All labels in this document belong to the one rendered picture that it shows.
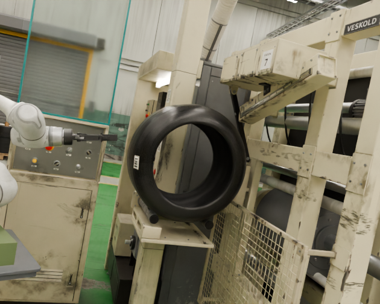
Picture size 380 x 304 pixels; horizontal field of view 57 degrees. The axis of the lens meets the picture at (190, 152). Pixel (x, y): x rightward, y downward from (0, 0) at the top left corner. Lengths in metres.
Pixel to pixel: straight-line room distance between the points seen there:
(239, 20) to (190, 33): 9.91
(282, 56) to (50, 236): 1.73
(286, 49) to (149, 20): 9.94
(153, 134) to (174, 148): 0.45
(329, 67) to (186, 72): 0.82
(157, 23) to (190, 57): 9.36
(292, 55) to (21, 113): 1.10
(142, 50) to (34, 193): 9.14
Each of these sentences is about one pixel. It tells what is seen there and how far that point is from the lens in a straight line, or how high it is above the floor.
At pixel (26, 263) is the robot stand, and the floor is 0.65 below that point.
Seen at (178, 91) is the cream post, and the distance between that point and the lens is 2.02.
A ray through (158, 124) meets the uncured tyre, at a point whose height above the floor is 1.34.
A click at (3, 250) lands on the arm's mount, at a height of 0.72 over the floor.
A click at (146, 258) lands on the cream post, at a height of 0.56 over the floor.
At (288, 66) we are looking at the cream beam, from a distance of 1.57.
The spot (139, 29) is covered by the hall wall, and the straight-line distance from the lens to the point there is 11.31.
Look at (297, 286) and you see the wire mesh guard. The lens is 1.46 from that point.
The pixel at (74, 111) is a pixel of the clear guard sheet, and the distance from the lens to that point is 2.33.
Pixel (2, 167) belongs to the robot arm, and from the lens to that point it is 1.92.
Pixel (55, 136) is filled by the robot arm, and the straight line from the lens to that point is 1.64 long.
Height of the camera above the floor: 1.34
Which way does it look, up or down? 4 degrees down
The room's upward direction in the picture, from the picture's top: 11 degrees clockwise
